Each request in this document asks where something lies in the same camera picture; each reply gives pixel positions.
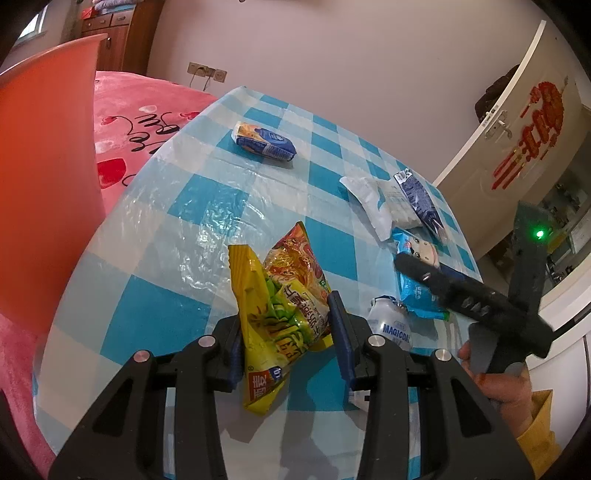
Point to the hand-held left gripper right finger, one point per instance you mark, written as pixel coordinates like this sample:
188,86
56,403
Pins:
341,341

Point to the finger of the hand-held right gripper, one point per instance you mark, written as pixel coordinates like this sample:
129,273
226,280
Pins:
415,270

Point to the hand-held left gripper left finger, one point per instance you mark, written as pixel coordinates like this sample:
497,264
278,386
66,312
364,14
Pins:
236,374

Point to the blue cartoon face pack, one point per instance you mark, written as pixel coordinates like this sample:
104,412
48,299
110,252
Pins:
415,249

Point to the white plastic bottle blue print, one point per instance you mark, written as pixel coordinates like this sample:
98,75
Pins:
388,323

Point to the yellow instant noodle packet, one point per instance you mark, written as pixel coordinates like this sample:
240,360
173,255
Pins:
277,332

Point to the silver white plastic bag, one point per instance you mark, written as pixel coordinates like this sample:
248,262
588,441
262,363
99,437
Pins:
369,198

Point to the orange chair back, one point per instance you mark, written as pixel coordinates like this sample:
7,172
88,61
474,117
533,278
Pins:
46,184

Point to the person's right forearm yellow sleeve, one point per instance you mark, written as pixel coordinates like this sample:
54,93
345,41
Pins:
538,434

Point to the person's right hand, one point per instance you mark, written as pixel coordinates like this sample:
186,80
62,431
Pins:
505,392

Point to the dark blue white milk carton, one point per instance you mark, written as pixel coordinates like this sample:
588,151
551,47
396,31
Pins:
415,194

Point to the blue white checkered tablecloth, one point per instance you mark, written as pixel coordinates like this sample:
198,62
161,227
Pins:
184,230

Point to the red door ornament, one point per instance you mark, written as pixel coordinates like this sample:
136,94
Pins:
540,120

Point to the dark hanging bag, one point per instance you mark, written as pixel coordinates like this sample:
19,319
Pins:
496,92

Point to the small blue yellow packet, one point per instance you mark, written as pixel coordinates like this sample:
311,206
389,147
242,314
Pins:
265,141

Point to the cream door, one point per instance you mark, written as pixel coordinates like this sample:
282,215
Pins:
549,55

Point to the pink bed blanket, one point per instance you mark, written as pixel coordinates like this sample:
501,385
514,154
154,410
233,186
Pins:
138,101

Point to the brown wooden cabinet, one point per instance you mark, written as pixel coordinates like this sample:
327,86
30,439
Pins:
134,37

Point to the folded pink blankets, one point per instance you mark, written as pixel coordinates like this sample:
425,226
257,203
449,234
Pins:
111,4

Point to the window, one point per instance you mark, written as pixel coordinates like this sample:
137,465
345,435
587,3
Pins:
37,23

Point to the beige wall outlet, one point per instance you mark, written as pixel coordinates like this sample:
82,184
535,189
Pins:
220,75
199,70

